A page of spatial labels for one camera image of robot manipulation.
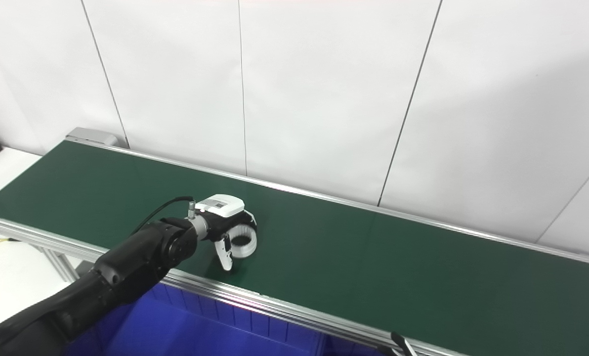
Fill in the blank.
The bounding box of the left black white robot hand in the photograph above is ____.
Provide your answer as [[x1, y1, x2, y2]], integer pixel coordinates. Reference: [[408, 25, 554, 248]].
[[196, 194, 258, 271]]

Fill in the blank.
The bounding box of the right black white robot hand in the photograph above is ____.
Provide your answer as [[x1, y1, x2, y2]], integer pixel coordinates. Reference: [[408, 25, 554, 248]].
[[378, 332, 419, 356]]

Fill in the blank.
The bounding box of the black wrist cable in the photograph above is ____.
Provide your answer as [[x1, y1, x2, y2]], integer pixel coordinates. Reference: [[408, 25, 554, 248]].
[[130, 196, 197, 237]]

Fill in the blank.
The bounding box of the empty blue plastic bin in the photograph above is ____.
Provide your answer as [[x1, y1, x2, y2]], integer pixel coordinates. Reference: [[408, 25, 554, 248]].
[[62, 283, 326, 356]]

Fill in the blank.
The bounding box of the aluminium conveyor leg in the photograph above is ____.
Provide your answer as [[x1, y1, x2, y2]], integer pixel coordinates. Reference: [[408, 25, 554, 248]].
[[39, 246, 82, 283]]

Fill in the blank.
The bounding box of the white toothed ring part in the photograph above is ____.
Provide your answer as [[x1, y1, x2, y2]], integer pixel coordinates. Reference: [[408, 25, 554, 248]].
[[224, 223, 258, 259]]

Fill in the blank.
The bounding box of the green conveyor belt aluminium frame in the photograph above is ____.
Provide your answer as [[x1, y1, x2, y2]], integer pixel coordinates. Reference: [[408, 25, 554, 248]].
[[0, 138, 589, 356]]

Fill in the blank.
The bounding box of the grey conveyor motor housing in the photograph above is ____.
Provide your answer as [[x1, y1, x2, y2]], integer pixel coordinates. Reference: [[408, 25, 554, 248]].
[[66, 127, 128, 148]]

